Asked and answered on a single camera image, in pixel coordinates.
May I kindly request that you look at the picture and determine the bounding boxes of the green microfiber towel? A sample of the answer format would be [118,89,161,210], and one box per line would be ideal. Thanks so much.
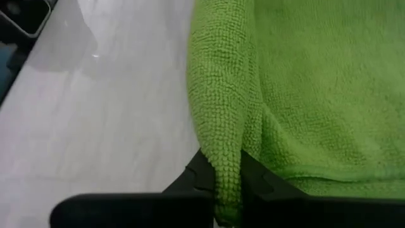
[185,0,405,227]

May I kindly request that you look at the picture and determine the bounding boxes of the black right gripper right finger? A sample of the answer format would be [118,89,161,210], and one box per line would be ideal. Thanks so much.
[239,149,405,228]

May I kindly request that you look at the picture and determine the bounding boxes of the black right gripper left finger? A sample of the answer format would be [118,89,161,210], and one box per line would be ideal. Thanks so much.
[49,148,219,228]

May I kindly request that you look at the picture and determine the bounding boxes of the black box grey rim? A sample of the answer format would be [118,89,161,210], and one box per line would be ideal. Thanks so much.
[0,0,53,39]

